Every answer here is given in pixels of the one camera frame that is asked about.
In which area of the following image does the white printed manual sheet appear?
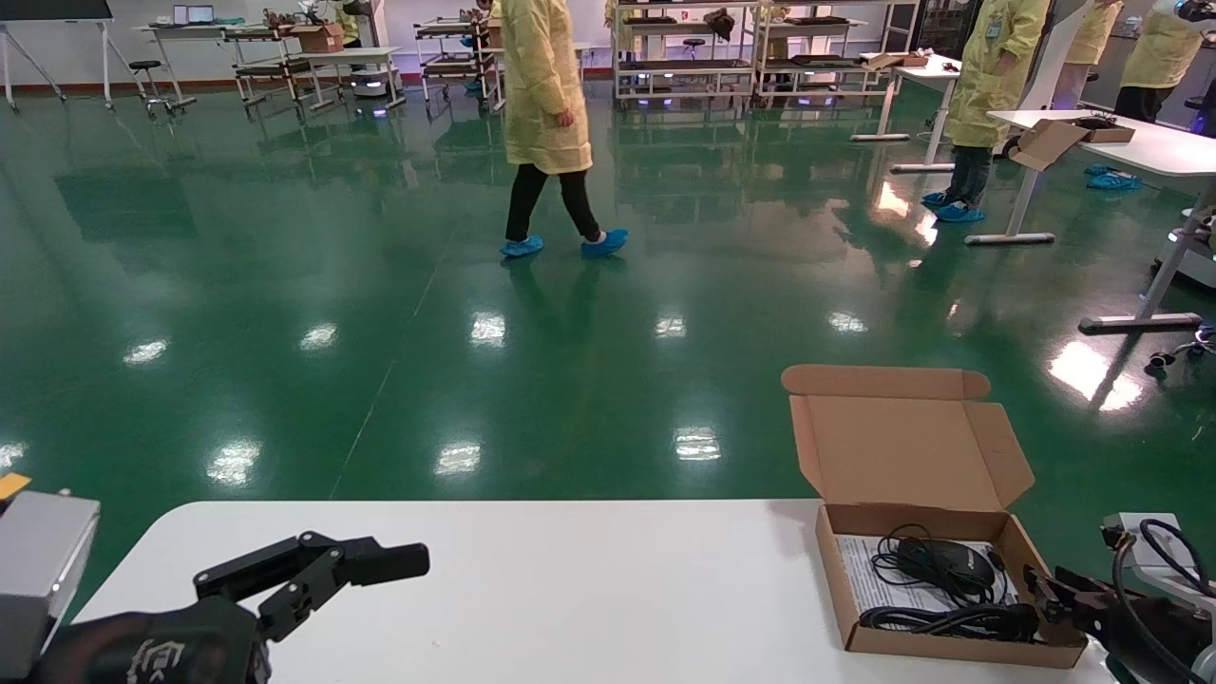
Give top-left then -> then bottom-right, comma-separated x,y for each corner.
836,535 -> 1019,618

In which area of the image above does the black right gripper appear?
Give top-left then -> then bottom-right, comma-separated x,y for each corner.
1023,565 -> 1215,684

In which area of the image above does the black computer mouse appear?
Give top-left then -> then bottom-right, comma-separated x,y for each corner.
898,539 -> 996,598

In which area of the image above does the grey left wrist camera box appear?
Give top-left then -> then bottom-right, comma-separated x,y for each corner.
0,491 -> 101,680

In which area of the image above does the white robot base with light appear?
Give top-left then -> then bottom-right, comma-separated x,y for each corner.
1152,209 -> 1216,291

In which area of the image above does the metal shelf rack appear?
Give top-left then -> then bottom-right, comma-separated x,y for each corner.
613,0 -> 761,104
757,0 -> 921,101

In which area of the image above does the white table with laptop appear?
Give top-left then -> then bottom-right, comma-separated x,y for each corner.
138,23 -> 250,107

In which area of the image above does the chair base with castors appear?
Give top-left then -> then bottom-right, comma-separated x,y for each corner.
1148,325 -> 1216,373

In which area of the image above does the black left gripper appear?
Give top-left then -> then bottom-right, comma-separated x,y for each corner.
28,531 -> 430,684

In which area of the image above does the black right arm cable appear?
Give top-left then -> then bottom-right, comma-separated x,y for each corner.
1110,518 -> 1216,684

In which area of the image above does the open cardboard box with flap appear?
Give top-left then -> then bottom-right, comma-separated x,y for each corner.
1009,116 -> 1136,173

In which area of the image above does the white table with cardboard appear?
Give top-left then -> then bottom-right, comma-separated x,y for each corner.
850,54 -> 965,175

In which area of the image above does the dark screen on stand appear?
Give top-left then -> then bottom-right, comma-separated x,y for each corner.
0,0 -> 117,113

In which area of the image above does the large white table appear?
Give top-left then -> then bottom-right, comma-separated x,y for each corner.
964,109 -> 1216,335

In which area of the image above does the white robot with wheeled base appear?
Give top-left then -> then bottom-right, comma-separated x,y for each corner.
993,0 -> 1093,158

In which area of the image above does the black coiled mouse cable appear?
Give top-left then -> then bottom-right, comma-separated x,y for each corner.
860,524 -> 1041,643

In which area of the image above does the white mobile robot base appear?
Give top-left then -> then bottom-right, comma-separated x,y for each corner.
347,69 -> 402,102

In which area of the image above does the walking person in yellow coat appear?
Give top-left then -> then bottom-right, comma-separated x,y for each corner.
499,0 -> 630,259

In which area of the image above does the black round stool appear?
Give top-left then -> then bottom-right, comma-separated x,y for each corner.
128,60 -> 186,120

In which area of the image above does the metal trolley rack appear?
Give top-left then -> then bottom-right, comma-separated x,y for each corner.
226,24 -> 319,113
415,16 -> 500,103

